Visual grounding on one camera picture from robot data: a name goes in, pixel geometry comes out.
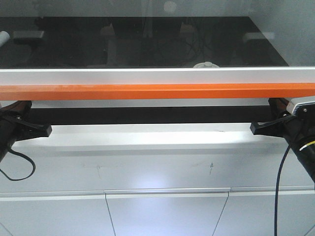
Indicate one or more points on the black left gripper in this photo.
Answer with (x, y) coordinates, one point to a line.
(13, 128)

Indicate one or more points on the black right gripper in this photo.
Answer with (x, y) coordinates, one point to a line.
(299, 133)

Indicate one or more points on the orange and white sash frame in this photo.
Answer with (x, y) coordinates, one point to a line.
(156, 83)

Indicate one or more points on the glass jar with white lid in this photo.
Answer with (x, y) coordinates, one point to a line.
(206, 64)

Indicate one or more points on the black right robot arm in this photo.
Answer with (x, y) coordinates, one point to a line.
(307, 159)

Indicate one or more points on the rolled white paper sheet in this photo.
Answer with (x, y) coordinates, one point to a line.
(4, 38)

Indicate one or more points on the white fume hood base cabinet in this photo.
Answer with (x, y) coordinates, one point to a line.
(142, 180)

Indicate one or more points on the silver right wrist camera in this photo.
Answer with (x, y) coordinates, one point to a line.
(301, 104)

